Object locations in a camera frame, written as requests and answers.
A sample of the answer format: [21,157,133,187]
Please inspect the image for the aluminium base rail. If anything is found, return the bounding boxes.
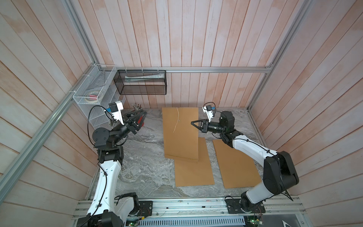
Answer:
[72,195,307,220]

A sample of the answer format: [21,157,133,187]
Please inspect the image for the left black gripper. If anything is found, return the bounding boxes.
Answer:
[111,108,147,146]

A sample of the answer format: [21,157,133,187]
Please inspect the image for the horizontal aluminium wall rail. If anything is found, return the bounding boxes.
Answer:
[101,65,272,73]

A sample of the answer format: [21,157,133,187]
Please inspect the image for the brown kraft file bag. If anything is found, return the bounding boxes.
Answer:
[162,107,199,162]

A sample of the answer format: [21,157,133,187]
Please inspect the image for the tape roll on shelf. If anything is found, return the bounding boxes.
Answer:
[85,90,102,104]

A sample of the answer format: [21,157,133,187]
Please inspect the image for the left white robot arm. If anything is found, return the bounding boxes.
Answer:
[76,109,147,227]

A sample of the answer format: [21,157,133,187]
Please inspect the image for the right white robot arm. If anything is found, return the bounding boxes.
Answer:
[191,106,299,213]

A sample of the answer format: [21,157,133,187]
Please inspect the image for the red metal pencil bucket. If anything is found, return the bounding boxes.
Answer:
[131,103,145,114]

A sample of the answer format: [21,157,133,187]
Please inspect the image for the black mesh wall basket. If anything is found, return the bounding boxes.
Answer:
[113,69,167,96]

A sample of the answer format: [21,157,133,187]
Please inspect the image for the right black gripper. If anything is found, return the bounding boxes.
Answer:
[192,119,226,136]

